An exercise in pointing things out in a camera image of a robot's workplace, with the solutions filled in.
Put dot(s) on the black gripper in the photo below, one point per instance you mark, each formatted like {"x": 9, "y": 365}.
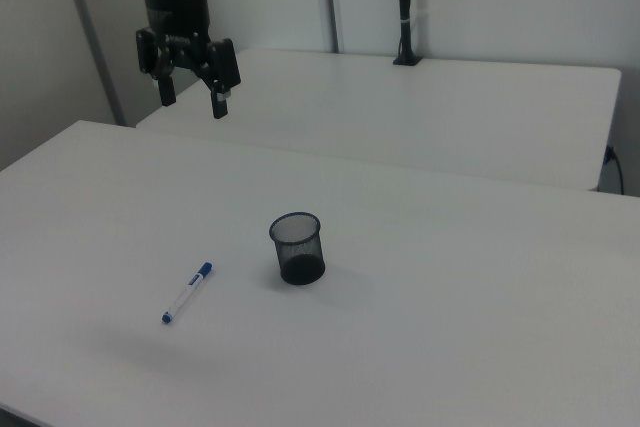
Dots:
{"x": 176, "y": 12}

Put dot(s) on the white side table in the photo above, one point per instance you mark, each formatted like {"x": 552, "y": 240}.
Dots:
{"x": 400, "y": 117}

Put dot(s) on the black mesh pen cup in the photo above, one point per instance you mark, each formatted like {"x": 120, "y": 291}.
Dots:
{"x": 300, "y": 267}

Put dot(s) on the white marker with blue cap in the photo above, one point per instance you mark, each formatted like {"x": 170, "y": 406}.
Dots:
{"x": 186, "y": 294}

